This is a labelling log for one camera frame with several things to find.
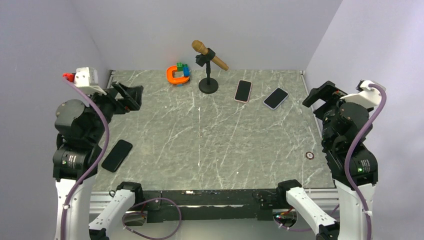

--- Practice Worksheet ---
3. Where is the black microphone stand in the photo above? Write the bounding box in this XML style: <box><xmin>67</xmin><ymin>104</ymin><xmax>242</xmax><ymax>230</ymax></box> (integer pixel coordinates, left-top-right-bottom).
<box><xmin>198</xmin><ymin>61</ymin><xmax>219</xmax><ymax>94</ymax></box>

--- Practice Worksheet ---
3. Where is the wooden toy microphone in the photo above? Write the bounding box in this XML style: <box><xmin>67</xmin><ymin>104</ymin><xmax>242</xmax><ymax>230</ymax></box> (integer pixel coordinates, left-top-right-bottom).
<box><xmin>191</xmin><ymin>40</ymin><xmax>229</xmax><ymax>71</ymax></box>

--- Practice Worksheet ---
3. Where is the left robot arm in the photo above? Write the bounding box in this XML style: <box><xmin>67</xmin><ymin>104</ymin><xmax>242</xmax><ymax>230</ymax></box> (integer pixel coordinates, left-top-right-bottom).
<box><xmin>52</xmin><ymin>82</ymin><xmax>144</xmax><ymax>240</ymax></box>

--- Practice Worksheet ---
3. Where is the phone in pink case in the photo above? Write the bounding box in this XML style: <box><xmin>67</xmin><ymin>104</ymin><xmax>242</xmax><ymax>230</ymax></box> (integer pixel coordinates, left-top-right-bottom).
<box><xmin>234</xmin><ymin>80</ymin><xmax>252</xmax><ymax>103</ymax></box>

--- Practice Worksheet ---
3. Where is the orange horseshoe toy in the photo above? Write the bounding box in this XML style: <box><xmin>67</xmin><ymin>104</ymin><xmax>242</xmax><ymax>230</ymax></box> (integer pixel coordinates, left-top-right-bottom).
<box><xmin>166</xmin><ymin>65</ymin><xmax>190</xmax><ymax>86</ymax></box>

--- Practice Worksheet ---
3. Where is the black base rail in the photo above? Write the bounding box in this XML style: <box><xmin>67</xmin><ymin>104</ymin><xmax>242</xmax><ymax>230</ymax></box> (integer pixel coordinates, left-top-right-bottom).
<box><xmin>127</xmin><ymin>188</ymin><xmax>291</xmax><ymax>223</ymax></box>

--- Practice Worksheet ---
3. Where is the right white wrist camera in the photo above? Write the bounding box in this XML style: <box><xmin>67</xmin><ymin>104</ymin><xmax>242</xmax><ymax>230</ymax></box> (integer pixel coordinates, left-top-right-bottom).
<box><xmin>340</xmin><ymin>80</ymin><xmax>387</xmax><ymax>109</ymax></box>

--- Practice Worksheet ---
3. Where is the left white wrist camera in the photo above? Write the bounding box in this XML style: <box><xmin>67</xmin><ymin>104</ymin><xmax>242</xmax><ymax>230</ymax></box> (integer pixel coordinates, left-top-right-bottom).
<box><xmin>62</xmin><ymin>67</ymin><xmax>107</xmax><ymax>95</ymax></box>

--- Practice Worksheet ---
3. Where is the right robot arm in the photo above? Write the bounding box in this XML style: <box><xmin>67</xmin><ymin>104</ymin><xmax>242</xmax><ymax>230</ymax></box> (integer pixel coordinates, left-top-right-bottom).
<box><xmin>275</xmin><ymin>80</ymin><xmax>387</xmax><ymax>240</ymax></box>

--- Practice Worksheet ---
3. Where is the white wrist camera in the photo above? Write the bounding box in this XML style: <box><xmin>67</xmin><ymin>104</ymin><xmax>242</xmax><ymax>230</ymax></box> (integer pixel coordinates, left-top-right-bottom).
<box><xmin>62</xmin><ymin>67</ymin><xmax>107</xmax><ymax>95</ymax></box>
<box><xmin>340</xmin><ymin>80</ymin><xmax>387</xmax><ymax>109</ymax></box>

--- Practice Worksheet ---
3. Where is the green toy brick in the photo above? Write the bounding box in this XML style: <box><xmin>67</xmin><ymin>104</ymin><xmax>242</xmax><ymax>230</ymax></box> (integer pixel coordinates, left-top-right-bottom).
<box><xmin>176</xmin><ymin>62</ymin><xmax>185</xmax><ymax>72</ymax></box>

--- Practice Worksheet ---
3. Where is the blue toy brick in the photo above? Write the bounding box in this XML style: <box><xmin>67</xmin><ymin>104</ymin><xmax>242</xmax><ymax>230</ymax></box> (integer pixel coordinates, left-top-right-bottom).
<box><xmin>182</xmin><ymin>66</ymin><xmax>190</xmax><ymax>77</ymax></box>

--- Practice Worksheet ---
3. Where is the black phone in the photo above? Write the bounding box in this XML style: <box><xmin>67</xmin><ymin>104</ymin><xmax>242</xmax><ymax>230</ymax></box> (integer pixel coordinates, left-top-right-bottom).
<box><xmin>101</xmin><ymin>139</ymin><xmax>133</xmax><ymax>173</ymax></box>

